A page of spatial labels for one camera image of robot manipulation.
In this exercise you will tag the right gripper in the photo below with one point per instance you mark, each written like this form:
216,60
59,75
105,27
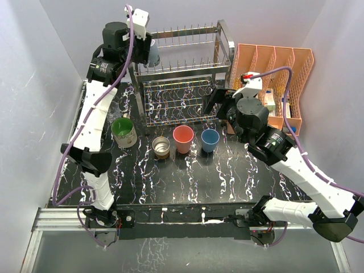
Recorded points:
216,96

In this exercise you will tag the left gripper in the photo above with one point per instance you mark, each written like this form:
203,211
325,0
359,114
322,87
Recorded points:
143,47

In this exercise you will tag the grey-blue handled mug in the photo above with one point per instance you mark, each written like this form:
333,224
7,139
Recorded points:
154,55

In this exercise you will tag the light blue plastic cup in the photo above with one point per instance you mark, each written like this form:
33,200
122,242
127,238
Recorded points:
210,139

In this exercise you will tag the pink plastic cup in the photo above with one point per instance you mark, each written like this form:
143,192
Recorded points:
183,136

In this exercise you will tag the clear plastic cup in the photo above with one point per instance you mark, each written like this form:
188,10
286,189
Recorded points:
114,112

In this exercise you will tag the cream and brown steel cup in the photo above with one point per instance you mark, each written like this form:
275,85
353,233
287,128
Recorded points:
161,147

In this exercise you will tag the cream floral mug green inside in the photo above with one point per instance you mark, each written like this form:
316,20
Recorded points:
124,132

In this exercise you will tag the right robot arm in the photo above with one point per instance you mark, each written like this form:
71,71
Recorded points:
332,212

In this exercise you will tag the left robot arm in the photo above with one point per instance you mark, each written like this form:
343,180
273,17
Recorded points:
84,149

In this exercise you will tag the steel two-tier dish rack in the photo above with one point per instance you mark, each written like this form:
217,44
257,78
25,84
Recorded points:
192,61

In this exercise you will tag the yellow striped packet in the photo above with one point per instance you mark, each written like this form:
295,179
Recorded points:
237,83

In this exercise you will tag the white red medicine box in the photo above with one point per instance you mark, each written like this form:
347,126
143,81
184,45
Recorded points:
269,101

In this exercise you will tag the orange plastic file organizer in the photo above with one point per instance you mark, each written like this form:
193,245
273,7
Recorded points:
264,58

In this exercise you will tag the white blue medicine box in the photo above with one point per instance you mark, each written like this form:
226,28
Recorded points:
286,108

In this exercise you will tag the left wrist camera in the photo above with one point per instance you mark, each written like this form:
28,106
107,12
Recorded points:
140,21

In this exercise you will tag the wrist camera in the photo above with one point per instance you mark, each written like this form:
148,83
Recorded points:
252,85
140,21

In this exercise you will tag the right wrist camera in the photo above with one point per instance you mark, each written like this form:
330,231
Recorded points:
252,85

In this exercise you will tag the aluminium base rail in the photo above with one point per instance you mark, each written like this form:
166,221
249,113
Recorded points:
176,238

